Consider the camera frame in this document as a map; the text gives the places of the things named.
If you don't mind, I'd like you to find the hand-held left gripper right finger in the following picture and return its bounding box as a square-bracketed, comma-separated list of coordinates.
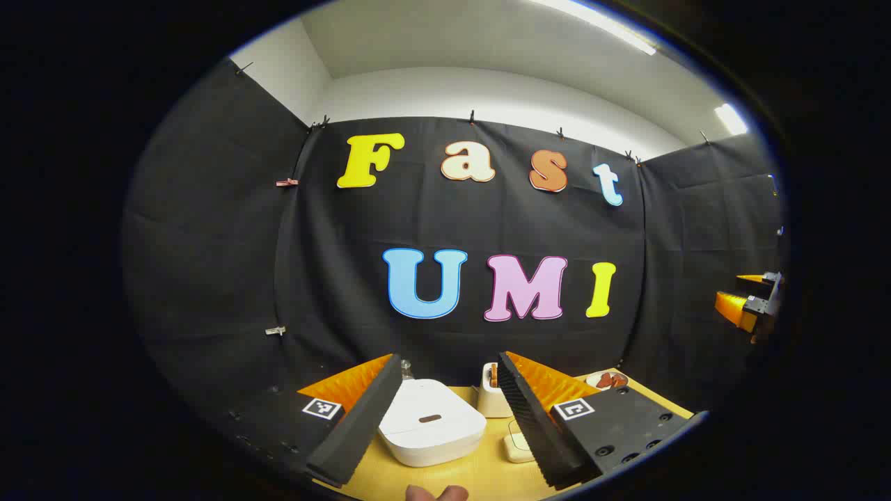
[498, 351, 704, 489]

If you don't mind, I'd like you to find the round white plate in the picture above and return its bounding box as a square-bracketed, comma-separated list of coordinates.
[585, 371, 630, 391]

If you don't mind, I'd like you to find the ceiling light strip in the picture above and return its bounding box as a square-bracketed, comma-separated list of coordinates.
[536, 0, 659, 56]
[715, 103, 749, 136]

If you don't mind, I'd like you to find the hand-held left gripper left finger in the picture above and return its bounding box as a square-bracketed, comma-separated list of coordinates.
[223, 353, 404, 488]

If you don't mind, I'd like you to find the white toaster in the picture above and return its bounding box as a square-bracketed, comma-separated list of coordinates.
[477, 363, 516, 418]

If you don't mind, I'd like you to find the white rice cooker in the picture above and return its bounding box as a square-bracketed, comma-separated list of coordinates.
[378, 379, 488, 468]

